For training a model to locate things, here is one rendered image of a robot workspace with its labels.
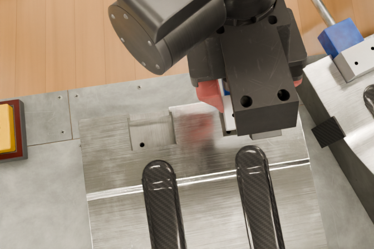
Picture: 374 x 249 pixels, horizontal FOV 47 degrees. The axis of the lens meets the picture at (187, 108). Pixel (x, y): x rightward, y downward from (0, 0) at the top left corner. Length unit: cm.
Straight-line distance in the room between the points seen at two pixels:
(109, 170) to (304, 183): 22
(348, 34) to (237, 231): 30
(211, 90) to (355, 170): 27
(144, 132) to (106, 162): 6
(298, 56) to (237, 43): 7
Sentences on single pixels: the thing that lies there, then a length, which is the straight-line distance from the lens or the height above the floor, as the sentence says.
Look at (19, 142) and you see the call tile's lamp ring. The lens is 61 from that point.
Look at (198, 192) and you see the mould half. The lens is 50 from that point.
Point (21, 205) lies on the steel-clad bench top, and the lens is 62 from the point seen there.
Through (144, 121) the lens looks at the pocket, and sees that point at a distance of 54.
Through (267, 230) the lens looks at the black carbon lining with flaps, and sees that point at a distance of 52.
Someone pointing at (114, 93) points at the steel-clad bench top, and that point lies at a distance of 62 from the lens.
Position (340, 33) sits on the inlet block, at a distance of 61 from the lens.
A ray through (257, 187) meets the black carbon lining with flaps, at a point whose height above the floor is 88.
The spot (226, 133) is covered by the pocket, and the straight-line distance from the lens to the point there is 54.
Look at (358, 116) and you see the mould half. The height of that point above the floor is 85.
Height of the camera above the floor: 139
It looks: 75 degrees down
